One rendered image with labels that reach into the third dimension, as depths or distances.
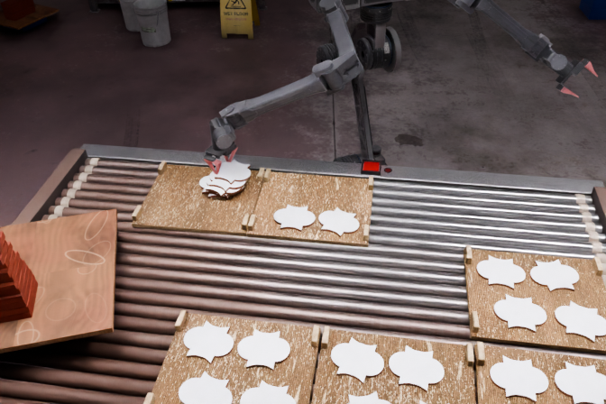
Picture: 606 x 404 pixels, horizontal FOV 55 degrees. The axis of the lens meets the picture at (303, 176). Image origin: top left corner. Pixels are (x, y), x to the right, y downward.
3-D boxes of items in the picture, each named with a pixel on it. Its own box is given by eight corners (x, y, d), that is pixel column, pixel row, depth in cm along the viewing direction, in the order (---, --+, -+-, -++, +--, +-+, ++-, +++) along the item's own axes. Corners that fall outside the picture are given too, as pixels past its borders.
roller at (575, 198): (90, 164, 243) (87, 154, 240) (586, 202, 217) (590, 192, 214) (86, 171, 240) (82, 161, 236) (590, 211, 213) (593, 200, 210)
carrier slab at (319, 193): (267, 174, 228) (267, 171, 227) (373, 182, 222) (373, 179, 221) (247, 236, 200) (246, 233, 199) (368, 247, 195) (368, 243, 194)
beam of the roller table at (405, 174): (87, 154, 252) (83, 142, 249) (598, 192, 225) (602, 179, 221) (78, 166, 246) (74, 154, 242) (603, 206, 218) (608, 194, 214)
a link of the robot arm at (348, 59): (370, 78, 194) (358, 55, 188) (333, 96, 197) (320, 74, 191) (347, 11, 226) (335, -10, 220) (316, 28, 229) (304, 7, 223)
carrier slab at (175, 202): (164, 167, 233) (163, 164, 232) (266, 174, 228) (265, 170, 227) (132, 226, 206) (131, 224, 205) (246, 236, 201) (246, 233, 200)
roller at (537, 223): (74, 187, 232) (71, 177, 229) (596, 230, 206) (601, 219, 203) (68, 195, 228) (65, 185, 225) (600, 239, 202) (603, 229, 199)
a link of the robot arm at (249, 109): (344, 79, 200) (331, 56, 193) (345, 90, 196) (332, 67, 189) (236, 123, 214) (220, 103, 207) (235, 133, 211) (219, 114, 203)
